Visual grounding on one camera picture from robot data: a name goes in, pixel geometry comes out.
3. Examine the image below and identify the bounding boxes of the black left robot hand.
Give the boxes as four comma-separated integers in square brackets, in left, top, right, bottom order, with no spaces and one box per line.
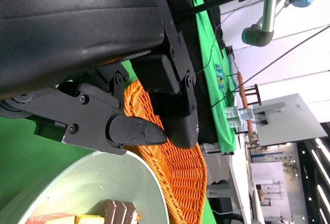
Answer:
[0,0,199,156]

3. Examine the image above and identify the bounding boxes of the grey round bowl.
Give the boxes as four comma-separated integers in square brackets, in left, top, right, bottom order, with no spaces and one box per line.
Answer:
[0,151,170,224]

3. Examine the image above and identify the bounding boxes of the orange wicker basket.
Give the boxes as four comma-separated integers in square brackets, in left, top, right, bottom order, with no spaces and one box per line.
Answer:
[123,81,208,224]

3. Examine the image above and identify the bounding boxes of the chocolate cake slice with cherry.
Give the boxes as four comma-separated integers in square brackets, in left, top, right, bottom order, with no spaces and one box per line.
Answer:
[103,199,142,224]

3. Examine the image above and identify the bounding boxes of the coral pink cake slice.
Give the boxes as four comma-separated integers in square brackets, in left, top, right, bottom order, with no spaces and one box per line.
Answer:
[25,213,77,224]

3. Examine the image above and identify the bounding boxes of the green tablecloth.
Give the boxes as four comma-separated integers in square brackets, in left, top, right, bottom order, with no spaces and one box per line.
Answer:
[0,0,237,224]

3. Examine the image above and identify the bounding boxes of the grey flat panel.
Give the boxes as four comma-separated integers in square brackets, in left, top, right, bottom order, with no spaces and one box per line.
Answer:
[254,93,328,147]

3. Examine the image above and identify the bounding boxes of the thin black hanging cable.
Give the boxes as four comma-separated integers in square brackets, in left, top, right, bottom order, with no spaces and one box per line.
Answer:
[206,24,330,111]

